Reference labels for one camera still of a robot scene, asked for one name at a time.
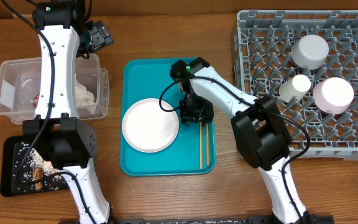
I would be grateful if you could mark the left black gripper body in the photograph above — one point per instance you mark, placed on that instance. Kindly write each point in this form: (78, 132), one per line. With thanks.
(100, 36)

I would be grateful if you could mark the brown food scrap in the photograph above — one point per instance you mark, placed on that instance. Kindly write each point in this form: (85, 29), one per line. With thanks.
(37, 175)

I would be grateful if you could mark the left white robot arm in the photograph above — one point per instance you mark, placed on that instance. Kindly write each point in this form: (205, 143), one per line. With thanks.
(56, 132)

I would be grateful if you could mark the clear plastic waste bin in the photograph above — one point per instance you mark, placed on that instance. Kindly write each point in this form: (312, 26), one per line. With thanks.
(20, 82)

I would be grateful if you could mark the large white dinner plate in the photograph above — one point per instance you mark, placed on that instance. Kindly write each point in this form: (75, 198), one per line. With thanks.
(147, 128)

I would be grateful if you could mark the spilled white rice pile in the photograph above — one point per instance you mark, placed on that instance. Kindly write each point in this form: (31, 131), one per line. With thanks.
(33, 161)

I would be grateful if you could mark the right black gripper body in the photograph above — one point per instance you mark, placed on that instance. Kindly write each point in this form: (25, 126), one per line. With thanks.
(196, 108)

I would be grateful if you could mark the grey dishwasher rack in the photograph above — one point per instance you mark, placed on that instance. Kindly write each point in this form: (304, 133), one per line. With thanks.
(261, 57)

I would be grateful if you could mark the teal plastic serving tray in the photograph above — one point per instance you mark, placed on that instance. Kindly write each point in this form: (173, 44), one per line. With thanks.
(147, 78)

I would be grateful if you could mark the black plastic tray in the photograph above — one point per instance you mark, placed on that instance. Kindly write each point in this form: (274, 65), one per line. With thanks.
(13, 152)

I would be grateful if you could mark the grey shallow bowl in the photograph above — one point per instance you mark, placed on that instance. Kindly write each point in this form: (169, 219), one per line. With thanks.
(311, 51)

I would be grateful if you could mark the wooden chopstick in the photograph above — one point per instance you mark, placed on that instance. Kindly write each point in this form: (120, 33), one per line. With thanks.
(207, 144)
(201, 145)

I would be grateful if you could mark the white paper cup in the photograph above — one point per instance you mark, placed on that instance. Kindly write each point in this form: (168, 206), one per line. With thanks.
(296, 87)

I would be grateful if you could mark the red foil snack wrapper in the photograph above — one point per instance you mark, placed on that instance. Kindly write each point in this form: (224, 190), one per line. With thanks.
(35, 100)

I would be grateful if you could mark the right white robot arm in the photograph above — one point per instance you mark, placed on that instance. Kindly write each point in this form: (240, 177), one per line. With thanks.
(262, 138)

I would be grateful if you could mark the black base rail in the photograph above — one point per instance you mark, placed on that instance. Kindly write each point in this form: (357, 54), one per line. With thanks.
(258, 219)

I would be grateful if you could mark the white napkin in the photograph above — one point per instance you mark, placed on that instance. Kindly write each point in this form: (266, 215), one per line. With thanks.
(84, 98)

